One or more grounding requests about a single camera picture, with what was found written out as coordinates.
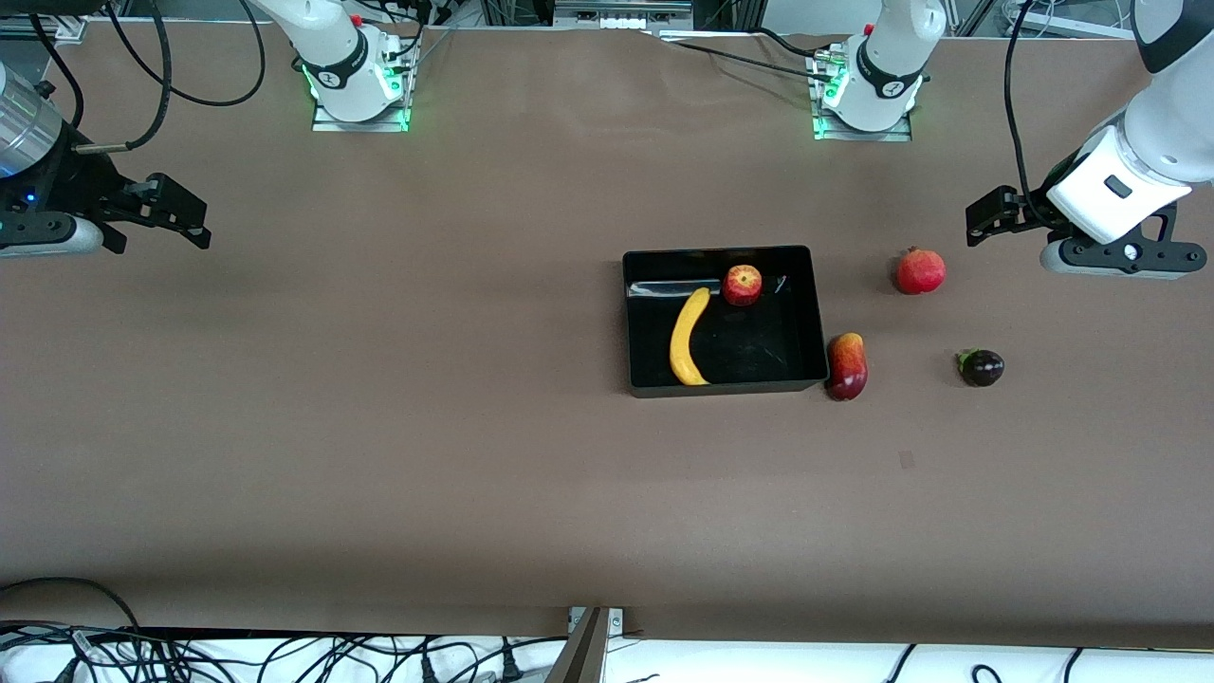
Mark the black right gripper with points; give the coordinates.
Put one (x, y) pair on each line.
(78, 185)

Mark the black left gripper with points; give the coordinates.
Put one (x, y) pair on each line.
(1029, 209)

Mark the red yellow apple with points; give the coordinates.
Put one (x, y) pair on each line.
(743, 285)

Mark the yellow banana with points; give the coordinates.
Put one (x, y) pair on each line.
(685, 341)

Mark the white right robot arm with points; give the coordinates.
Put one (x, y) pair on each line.
(332, 57)

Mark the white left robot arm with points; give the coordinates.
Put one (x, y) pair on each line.
(892, 57)

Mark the black rectangular plastic box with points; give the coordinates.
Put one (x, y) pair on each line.
(759, 351)

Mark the red pomegranate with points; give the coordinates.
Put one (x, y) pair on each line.
(921, 271)

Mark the dark purple eggplant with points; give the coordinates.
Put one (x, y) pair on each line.
(983, 368)

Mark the red yellow mango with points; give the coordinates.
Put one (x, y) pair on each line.
(847, 368)

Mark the white power strip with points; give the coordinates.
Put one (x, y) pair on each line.
(616, 17)

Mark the dark slanted metal beam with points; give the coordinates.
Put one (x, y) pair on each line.
(583, 655)

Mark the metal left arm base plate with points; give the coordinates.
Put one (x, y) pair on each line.
(896, 135)

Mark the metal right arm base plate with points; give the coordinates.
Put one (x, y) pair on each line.
(327, 125)

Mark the silver table corner bracket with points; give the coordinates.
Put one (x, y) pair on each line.
(43, 28)

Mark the silver table edge bracket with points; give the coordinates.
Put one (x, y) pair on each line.
(616, 618)

